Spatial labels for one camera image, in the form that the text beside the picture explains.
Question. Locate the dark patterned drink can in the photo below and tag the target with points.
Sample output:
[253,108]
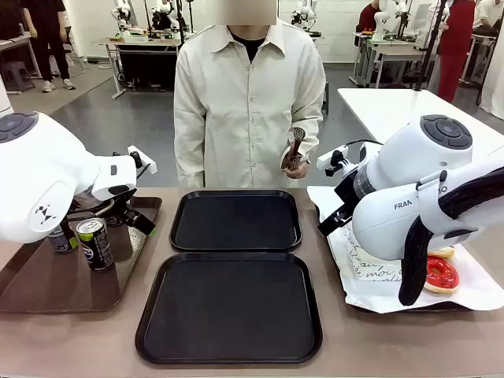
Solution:
[63,242]

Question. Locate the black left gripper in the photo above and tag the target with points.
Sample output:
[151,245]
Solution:
[123,208]

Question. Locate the person's left forearm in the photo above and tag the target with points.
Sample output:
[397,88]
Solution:
[313,126]

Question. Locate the person in red clothes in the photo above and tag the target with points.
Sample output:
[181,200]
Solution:
[456,39]

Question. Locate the person in black clothes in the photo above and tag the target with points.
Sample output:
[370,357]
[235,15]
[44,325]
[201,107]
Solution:
[47,39]

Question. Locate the black square tray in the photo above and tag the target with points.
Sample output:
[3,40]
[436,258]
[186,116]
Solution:
[228,307]
[236,220]

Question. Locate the person's left hand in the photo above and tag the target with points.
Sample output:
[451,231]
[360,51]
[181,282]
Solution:
[300,168]

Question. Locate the chocolate glazed donut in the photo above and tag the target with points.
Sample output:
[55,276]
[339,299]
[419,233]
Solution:
[443,252]

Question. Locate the metal perforated tongs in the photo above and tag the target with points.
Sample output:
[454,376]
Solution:
[296,136]

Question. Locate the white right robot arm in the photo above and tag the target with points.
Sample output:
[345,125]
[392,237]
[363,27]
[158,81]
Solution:
[413,157]

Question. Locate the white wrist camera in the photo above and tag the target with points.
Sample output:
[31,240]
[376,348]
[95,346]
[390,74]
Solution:
[330,158]
[143,160]

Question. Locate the brown patterned tray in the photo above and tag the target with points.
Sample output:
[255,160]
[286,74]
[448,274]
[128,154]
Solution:
[59,283]

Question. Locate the white paper sheet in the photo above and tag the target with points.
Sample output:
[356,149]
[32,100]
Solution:
[374,295]

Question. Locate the grey plastic stool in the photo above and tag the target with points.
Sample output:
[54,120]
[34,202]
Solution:
[17,75]

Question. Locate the black Pepsi can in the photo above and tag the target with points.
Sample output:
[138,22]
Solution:
[96,248]

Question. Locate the grey background table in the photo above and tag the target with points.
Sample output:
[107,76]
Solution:
[393,51]

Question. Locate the person in cream shirt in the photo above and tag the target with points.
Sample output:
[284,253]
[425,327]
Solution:
[244,98]

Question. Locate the white side table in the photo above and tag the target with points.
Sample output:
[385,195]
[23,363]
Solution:
[374,106]

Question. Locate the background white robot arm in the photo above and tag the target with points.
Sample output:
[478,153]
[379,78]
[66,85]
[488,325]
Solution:
[121,15]
[384,19]
[305,13]
[163,15]

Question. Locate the black tripod stand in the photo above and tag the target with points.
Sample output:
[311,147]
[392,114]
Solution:
[431,43]

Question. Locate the red glazed donut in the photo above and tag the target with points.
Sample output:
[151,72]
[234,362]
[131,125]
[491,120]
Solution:
[447,275]

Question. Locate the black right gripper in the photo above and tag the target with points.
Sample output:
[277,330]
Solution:
[345,197]

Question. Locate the person in maroon top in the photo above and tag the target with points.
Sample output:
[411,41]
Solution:
[368,19]

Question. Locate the background work table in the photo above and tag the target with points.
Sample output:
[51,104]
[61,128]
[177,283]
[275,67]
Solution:
[145,41]

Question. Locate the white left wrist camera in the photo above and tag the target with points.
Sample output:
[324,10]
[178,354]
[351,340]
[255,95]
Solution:
[143,160]

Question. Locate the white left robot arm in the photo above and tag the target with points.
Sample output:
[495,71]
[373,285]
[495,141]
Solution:
[39,165]

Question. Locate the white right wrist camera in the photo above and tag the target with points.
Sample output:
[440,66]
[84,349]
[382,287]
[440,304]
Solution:
[330,158]

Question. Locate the person's right forearm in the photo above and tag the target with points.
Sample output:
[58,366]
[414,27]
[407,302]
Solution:
[189,149]

